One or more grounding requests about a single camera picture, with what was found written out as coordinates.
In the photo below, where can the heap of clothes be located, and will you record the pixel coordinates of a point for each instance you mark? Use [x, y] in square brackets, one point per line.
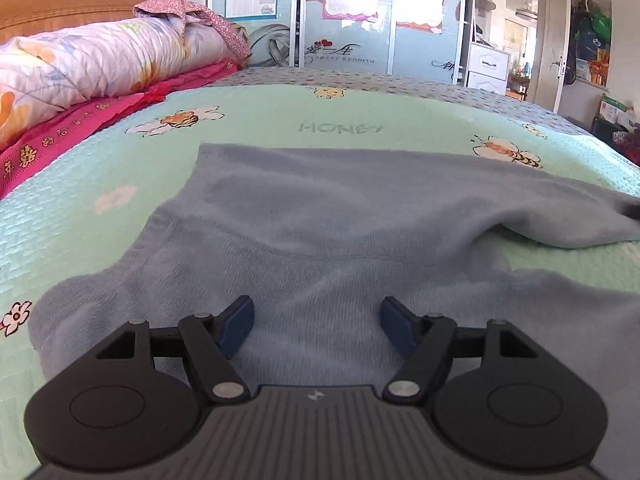
[622, 140]

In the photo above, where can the green bee-print bedsheet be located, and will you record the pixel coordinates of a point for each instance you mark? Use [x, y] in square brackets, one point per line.
[400, 82]

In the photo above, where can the green bee-print bedspread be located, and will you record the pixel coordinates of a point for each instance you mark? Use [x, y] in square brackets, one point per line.
[300, 110]

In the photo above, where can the cluster of hanging bags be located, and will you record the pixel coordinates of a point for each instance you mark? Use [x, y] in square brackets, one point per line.
[592, 35]

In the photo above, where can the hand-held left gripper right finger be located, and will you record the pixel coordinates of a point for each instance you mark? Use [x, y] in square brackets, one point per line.
[395, 327]

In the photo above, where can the white drawer cabinet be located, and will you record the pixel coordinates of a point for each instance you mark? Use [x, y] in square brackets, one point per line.
[487, 67]

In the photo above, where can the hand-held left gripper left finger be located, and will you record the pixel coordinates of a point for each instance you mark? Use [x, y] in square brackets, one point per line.
[237, 322]

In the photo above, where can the pink floral quilt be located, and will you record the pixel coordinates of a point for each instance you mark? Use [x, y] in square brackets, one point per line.
[100, 60]

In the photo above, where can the green white carton box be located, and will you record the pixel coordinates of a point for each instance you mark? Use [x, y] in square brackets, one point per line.
[612, 110]

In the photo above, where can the wooden headboard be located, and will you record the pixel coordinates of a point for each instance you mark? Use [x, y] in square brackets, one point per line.
[60, 15]

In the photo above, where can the white door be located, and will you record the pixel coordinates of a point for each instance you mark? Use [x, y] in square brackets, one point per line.
[552, 35]

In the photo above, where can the sliding-door wardrobe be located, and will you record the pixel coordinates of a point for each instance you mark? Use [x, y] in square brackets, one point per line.
[415, 45]

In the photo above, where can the light blue knit garment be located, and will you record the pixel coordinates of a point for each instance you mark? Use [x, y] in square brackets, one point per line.
[325, 220]

